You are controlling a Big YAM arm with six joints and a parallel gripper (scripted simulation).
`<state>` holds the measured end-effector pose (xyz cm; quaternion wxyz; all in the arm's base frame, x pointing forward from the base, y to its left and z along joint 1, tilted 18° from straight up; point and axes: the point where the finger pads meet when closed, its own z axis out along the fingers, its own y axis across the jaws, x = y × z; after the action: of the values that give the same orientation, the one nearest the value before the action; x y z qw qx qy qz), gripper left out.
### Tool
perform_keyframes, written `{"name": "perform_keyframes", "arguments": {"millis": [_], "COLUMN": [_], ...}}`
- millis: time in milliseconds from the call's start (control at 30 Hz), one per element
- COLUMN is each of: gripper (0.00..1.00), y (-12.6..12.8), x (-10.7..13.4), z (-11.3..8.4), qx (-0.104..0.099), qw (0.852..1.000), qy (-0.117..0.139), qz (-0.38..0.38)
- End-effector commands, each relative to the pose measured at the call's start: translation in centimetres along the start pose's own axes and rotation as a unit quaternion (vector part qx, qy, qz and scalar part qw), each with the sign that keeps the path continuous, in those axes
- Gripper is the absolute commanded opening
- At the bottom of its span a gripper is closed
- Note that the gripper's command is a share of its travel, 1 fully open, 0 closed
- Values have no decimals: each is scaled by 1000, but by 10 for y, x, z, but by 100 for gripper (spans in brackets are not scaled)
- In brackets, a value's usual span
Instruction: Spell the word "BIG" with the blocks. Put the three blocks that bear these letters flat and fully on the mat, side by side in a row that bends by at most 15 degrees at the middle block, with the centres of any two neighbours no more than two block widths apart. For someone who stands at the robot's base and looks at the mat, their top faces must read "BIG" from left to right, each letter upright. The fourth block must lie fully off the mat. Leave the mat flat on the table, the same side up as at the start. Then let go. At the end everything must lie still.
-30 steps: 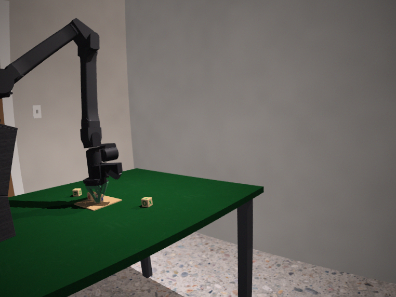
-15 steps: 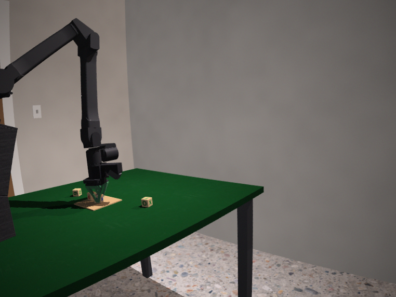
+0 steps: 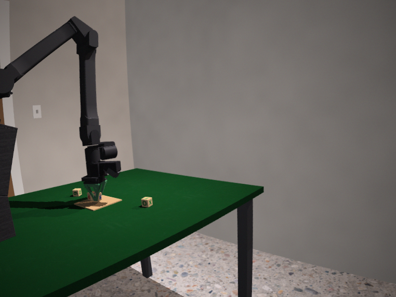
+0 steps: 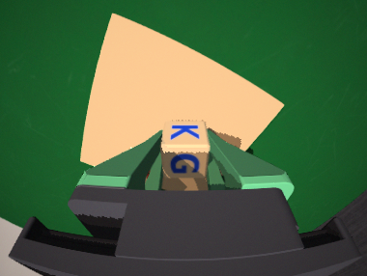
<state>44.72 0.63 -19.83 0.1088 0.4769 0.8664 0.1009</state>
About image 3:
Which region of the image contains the peach flat mat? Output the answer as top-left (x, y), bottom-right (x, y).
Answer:
top-left (74, 195), bottom-right (122, 211)

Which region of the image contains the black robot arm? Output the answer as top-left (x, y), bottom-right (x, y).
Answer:
top-left (0, 16), bottom-right (121, 178)

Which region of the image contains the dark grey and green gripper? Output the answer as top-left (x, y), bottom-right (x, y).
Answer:
top-left (82, 161), bottom-right (108, 201)

